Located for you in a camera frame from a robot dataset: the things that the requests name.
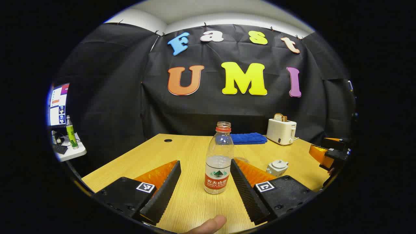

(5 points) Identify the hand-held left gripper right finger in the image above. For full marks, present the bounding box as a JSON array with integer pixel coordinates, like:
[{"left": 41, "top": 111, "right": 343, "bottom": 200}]
[{"left": 230, "top": 159, "right": 317, "bottom": 225}]

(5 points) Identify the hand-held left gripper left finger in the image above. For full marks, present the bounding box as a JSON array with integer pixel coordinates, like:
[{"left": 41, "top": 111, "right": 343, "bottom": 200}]
[{"left": 94, "top": 160, "right": 182, "bottom": 225}]

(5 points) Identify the clear plastic water bottle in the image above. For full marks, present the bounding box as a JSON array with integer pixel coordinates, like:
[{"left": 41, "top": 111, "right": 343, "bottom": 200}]
[{"left": 204, "top": 122, "right": 234, "bottom": 195}]

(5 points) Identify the green drink bottle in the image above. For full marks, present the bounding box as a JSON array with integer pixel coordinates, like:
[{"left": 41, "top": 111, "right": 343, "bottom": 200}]
[{"left": 66, "top": 115, "right": 79, "bottom": 149}]

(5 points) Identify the white toaster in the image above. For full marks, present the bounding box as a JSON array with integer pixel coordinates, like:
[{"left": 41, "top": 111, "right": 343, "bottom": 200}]
[{"left": 266, "top": 118, "right": 298, "bottom": 146}]

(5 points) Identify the blue folded towel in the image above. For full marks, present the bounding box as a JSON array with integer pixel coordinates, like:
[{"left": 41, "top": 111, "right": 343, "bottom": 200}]
[{"left": 230, "top": 132, "right": 268, "bottom": 145}]

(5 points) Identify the white side table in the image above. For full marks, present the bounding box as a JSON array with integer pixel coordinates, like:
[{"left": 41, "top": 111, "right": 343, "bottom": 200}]
[{"left": 52, "top": 132, "right": 87, "bottom": 162}]

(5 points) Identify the computer monitor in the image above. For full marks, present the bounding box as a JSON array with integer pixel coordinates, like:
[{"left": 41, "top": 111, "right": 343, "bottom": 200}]
[{"left": 49, "top": 84, "right": 70, "bottom": 127}]

